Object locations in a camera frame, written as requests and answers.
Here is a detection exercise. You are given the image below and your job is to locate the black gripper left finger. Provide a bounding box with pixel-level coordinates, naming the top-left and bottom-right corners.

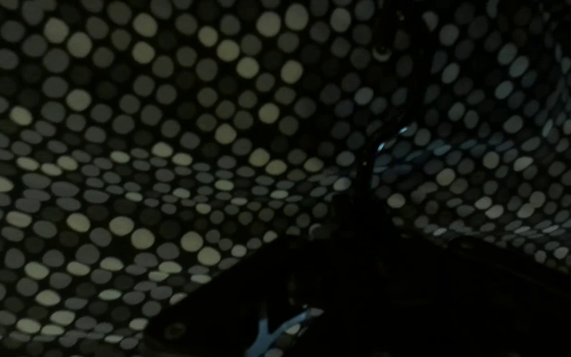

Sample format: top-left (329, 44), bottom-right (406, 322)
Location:
top-left (251, 191), bottom-right (366, 357)

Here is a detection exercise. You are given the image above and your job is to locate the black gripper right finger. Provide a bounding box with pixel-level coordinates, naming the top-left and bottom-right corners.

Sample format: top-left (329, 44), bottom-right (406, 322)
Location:
top-left (362, 191), bottom-right (479, 357)

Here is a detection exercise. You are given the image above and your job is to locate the black white dotted bedspread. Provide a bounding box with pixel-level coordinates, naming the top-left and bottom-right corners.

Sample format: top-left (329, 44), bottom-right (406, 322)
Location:
top-left (0, 0), bottom-right (571, 357)

